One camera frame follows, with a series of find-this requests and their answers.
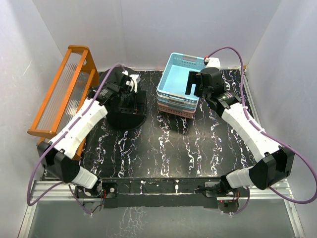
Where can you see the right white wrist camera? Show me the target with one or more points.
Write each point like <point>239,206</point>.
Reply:
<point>212,62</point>

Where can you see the light blue perforated basket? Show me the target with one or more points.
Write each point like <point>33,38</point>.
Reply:
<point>174,80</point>

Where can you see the black front mounting rail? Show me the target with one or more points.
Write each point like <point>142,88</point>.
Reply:
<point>161,192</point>

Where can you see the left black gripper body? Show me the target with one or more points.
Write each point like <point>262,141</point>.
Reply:
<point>128,103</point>

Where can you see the dark blue perforated basket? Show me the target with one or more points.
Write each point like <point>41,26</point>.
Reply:
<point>180,106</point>

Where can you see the orange wooden rack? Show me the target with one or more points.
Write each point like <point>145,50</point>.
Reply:
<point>76,75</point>

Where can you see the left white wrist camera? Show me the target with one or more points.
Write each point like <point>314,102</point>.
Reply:
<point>132,81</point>

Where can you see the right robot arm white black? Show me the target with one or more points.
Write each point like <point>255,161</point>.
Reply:
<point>273,161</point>

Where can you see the large black plastic bucket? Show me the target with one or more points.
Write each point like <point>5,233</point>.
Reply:
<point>120,121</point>

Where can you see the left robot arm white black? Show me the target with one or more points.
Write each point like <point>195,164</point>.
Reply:
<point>57,154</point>

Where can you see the pink perforated basket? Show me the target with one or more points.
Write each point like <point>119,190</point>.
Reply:
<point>179,112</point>

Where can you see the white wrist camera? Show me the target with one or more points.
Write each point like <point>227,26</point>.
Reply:
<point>132,81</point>
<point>212,62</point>

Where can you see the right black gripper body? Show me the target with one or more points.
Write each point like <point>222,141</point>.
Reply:
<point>204,92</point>

